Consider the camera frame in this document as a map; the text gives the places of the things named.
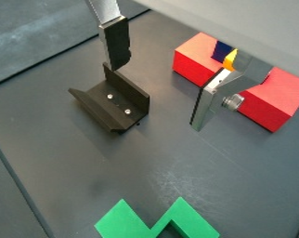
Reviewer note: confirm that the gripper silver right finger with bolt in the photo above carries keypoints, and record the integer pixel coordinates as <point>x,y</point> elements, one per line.
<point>221,92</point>

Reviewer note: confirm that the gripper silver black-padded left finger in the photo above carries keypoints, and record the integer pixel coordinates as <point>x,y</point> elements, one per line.
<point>114,31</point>

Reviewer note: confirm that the red base board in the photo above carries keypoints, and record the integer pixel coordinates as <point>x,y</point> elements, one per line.
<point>270,102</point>

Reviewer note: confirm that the black metal fixture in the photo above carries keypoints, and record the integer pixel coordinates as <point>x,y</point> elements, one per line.
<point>116,102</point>

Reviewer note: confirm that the yellow long bar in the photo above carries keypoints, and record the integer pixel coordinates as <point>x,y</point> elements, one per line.
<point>230,59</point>

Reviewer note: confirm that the dark blue peg left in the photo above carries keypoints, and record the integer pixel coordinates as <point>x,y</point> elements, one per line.
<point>222,51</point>

